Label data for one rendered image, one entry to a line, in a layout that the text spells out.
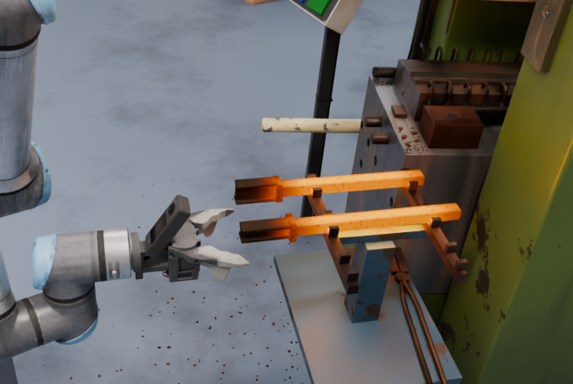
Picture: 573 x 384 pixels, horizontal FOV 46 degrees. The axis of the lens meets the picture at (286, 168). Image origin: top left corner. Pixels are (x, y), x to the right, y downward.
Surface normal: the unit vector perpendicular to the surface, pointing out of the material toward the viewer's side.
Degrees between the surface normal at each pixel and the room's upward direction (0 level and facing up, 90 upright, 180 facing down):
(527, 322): 90
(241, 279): 0
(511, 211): 90
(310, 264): 0
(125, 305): 0
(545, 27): 90
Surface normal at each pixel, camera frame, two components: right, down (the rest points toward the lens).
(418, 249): 0.11, 0.58
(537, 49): -0.99, 0.00
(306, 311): 0.09, -0.81
